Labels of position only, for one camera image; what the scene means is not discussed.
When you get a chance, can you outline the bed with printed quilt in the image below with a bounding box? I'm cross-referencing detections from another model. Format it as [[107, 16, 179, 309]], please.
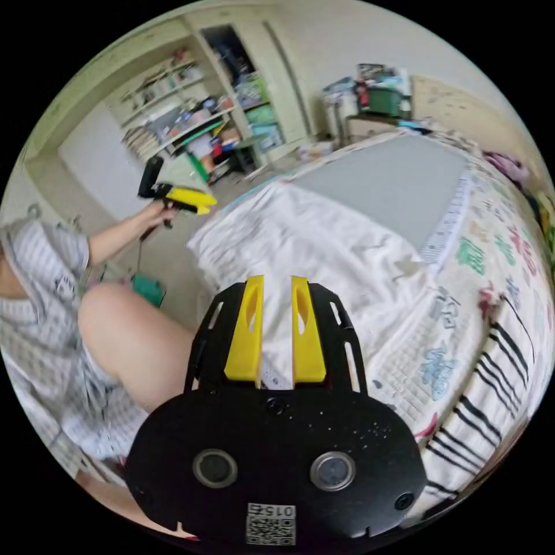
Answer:
[[186, 129, 555, 519]]

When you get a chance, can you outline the pale green shelf cupboard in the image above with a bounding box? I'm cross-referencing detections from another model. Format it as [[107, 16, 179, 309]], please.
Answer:
[[24, 12, 314, 220]]

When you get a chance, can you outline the person's left forearm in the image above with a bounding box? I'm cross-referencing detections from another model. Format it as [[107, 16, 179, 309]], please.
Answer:
[[86, 211, 150, 268]]

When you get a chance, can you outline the grey flat board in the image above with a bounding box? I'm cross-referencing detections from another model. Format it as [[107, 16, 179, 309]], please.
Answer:
[[289, 134, 470, 253]]

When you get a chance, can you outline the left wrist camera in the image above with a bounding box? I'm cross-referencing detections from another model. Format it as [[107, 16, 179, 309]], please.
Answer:
[[138, 156, 165, 199]]

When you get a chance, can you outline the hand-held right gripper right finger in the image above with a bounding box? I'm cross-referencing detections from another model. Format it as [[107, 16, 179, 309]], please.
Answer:
[[291, 275, 327, 389]]

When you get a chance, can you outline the person's left hand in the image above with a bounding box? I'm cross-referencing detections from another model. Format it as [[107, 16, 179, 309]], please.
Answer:
[[139, 200, 179, 231]]

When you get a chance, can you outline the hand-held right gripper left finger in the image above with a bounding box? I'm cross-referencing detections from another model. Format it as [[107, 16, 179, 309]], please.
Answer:
[[224, 275, 264, 389]]

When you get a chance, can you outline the small cabinet with boxes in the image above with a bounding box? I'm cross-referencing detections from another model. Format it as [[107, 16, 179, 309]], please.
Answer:
[[321, 62, 413, 145]]

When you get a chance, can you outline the beige patterned long sleeve shirt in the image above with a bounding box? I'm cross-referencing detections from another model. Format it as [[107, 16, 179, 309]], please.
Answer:
[[186, 181, 439, 391]]

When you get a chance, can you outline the person's body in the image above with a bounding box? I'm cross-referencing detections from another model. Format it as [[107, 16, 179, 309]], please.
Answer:
[[0, 218, 197, 537]]

